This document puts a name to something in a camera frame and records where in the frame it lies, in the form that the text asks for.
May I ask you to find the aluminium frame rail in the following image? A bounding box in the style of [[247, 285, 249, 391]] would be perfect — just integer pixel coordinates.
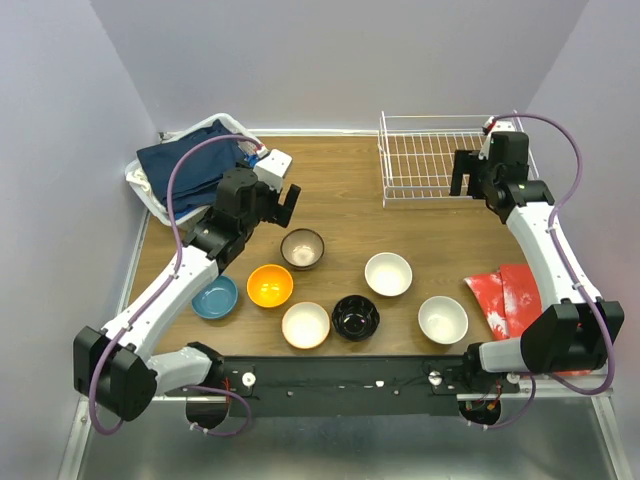
[[149, 382, 615, 401]]

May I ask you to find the orange bowl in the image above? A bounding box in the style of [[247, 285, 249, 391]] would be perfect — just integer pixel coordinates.
[[246, 264, 294, 308]]

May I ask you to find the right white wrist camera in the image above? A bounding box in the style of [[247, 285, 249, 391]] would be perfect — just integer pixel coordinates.
[[482, 116, 516, 136]]

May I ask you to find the navy blue cloth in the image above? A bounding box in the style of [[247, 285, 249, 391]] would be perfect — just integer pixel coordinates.
[[136, 119, 249, 220]]

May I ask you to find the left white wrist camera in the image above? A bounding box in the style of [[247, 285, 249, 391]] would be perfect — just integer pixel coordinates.
[[253, 147, 293, 193]]

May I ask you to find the red white cloth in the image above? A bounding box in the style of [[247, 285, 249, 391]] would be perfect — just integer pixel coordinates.
[[462, 262, 599, 377]]

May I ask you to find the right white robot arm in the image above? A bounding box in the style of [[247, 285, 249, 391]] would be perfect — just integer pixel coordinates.
[[450, 124, 624, 395]]

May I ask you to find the dark patterned bowl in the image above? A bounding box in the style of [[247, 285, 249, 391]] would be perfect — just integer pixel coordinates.
[[280, 228, 325, 270]]

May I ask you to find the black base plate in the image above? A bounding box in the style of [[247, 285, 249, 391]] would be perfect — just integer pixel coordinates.
[[164, 354, 521, 420]]

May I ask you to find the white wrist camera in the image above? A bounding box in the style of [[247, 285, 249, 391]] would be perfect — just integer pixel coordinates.
[[482, 116, 516, 136], [253, 147, 293, 193]]

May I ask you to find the black fluted bowl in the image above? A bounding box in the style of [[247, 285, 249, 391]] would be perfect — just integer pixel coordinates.
[[331, 295, 380, 342]]

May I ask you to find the plain white bowl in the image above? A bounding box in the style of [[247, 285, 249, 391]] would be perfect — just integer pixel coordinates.
[[418, 296, 469, 345]]

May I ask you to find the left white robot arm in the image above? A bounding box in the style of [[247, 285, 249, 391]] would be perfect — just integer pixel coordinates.
[[72, 159, 301, 421]]

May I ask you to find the red floral bowl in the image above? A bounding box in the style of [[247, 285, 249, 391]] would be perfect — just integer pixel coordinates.
[[281, 302, 330, 350]]

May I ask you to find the white ribbed bowl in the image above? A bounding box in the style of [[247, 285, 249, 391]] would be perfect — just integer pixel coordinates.
[[364, 252, 413, 297]]

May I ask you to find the white laundry basket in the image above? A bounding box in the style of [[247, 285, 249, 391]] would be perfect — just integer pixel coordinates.
[[125, 113, 265, 226]]

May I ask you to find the blue bowl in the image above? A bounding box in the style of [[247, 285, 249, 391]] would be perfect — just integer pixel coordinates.
[[191, 275, 239, 320]]

